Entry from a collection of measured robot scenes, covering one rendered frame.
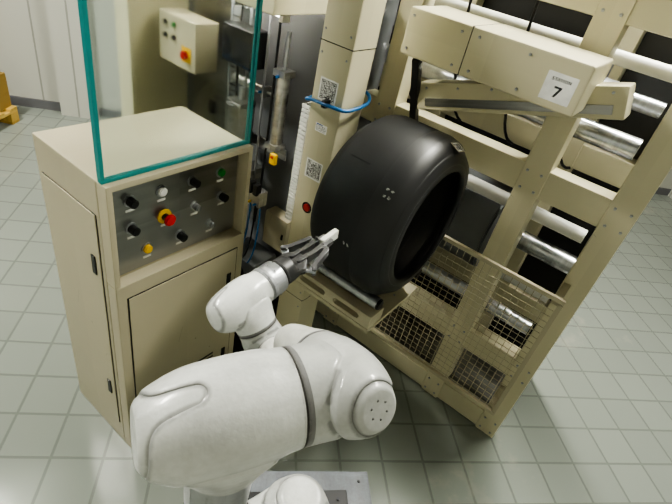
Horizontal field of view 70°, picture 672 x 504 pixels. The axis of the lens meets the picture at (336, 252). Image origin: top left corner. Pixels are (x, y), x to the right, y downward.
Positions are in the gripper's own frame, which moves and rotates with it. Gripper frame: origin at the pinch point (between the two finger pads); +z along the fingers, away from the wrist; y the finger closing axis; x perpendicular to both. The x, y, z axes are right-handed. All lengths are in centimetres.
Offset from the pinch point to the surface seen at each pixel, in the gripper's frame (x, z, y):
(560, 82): -38, 64, -28
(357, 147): -14.6, 24.5, 11.1
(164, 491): 118, -55, 25
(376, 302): 36.2, 20.0, -9.7
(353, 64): -31, 39, 27
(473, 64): -35, 64, -1
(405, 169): -15.0, 25.3, -5.9
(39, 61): 99, 86, 389
